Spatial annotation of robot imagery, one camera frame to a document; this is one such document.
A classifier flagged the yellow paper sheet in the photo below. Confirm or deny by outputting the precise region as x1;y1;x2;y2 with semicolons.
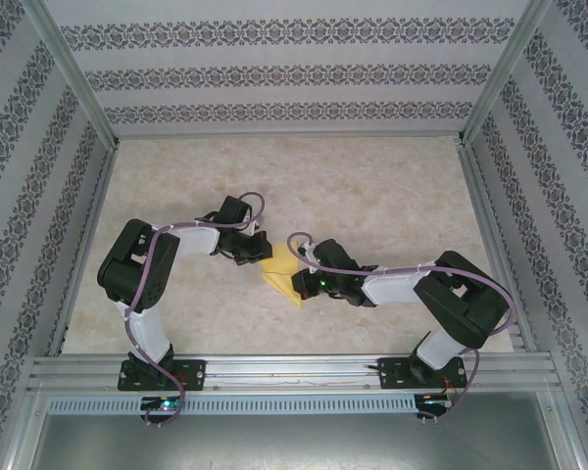
261;242;315;310

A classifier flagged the grey metal sheet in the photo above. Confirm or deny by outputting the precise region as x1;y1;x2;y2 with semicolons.
9;391;584;470

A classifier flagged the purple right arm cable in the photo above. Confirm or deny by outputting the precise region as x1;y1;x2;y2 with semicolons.
287;233;514;427

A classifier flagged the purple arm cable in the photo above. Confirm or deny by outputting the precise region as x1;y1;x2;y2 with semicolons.
287;233;514;427
125;190;269;430

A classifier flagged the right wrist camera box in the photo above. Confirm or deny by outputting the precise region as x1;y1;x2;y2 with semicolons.
298;240;320;269

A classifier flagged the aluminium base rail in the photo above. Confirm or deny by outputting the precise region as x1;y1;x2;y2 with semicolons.
26;351;563;393

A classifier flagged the aluminium back rail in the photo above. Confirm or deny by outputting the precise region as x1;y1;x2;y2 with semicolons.
115;129;465;143

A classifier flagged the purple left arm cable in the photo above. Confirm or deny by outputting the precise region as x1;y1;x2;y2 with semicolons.
125;190;269;430

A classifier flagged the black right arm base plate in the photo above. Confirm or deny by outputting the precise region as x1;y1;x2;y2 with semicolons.
377;355;466;392

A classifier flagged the grey slotted cable duct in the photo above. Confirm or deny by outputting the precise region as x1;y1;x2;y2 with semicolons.
46;395;417;416

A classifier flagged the aluminium side rail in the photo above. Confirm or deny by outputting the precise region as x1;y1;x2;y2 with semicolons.
46;144;122;356
458;141;538;353

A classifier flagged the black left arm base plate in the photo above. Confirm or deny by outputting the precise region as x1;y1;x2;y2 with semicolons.
117;358;207;393

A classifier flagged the aluminium frame post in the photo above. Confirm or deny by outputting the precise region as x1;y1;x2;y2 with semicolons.
458;0;553;146
19;0;122;151

